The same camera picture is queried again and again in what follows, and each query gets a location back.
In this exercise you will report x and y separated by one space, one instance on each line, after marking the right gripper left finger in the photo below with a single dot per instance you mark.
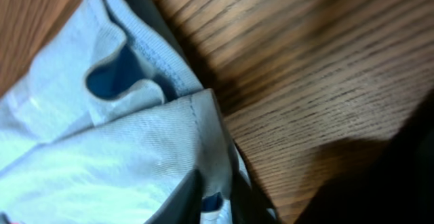
184 205

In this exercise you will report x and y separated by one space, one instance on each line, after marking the black garment pile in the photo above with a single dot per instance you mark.
396 188

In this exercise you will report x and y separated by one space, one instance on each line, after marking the light blue t-shirt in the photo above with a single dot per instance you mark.
108 121

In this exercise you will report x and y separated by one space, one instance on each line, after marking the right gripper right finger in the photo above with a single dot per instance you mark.
250 204

